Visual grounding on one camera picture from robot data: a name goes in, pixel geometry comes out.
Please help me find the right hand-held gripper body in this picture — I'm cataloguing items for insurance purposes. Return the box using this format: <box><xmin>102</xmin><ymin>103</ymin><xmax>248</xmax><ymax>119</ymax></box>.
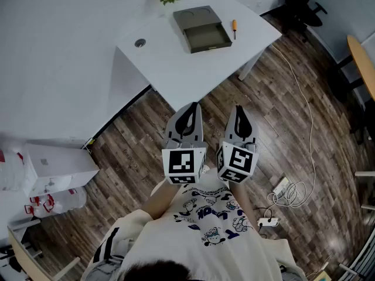
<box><xmin>216</xmin><ymin>105</ymin><xmax>260</xmax><ymax>184</ymax></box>

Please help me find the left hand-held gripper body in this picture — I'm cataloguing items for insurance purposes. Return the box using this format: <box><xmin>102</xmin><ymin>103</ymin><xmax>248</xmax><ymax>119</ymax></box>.
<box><xmin>161</xmin><ymin>101</ymin><xmax>207</xmax><ymax>185</ymax></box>

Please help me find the grey drawer box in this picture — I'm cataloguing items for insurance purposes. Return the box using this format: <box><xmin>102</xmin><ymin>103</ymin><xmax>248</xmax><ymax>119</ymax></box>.
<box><xmin>172</xmin><ymin>5</ymin><xmax>233</xmax><ymax>54</ymax></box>

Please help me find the person's right forearm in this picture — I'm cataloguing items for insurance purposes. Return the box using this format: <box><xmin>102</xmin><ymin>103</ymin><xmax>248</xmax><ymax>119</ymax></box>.
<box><xmin>228</xmin><ymin>181</ymin><xmax>259</xmax><ymax>231</ymax></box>

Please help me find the person's left forearm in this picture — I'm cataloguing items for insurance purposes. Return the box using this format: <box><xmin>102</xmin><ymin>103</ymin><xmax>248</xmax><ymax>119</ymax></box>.
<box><xmin>141</xmin><ymin>179</ymin><xmax>183</xmax><ymax>221</ymax></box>

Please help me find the white power adapter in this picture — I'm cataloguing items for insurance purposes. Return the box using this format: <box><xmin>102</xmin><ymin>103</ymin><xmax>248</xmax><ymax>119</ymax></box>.
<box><xmin>272</xmin><ymin>176</ymin><xmax>289</xmax><ymax>196</ymax></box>

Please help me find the white power strip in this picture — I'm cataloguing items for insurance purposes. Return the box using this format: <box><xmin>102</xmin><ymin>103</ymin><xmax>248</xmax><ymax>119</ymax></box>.
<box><xmin>257</xmin><ymin>216</ymin><xmax>279</xmax><ymax>228</ymax></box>

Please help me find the person's white printed t-shirt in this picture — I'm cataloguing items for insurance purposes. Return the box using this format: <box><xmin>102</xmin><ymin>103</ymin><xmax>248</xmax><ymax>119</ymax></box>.
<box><xmin>80</xmin><ymin>170</ymin><xmax>308</xmax><ymax>281</ymax></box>

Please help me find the red-printed clear plastic bag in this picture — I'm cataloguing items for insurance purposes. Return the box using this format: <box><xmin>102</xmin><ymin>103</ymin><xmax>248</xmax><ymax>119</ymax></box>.
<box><xmin>24</xmin><ymin>186</ymin><xmax>88</xmax><ymax>218</ymax></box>

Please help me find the white side table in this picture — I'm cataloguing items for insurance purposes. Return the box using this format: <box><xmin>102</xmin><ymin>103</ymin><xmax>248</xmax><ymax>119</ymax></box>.
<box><xmin>354</xmin><ymin>170</ymin><xmax>375</xmax><ymax>211</ymax></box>

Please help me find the round wooden table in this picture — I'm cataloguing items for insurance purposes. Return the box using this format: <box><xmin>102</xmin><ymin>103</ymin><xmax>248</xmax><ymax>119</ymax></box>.
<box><xmin>346</xmin><ymin>35</ymin><xmax>375</xmax><ymax>102</ymax></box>

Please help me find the black office chair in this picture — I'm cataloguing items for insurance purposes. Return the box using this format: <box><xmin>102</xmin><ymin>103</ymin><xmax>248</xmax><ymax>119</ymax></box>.
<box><xmin>280</xmin><ymin>0</ymin><xmax>329</xmax><ymax>35</ymax></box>

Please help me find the grey metal rack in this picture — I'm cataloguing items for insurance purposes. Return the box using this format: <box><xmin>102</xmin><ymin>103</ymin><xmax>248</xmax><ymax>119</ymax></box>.
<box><xmin>337</xmin><ymin>232</ymin><xmax>375</xmax><ymax>281</ymax></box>

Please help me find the long white cable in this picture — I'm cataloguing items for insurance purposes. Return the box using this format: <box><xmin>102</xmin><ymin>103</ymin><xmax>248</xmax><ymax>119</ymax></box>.
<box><xmin>266</xmin><ymin>43</ymin><xmax>318</xmax><ymax>209</ymax></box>

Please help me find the light wooden frame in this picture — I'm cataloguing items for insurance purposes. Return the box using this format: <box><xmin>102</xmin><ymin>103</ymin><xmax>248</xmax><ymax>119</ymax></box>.
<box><xmin>6</xmin><ymin>217</ymin><xmax>81</xmax><ymax>281</ymax></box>

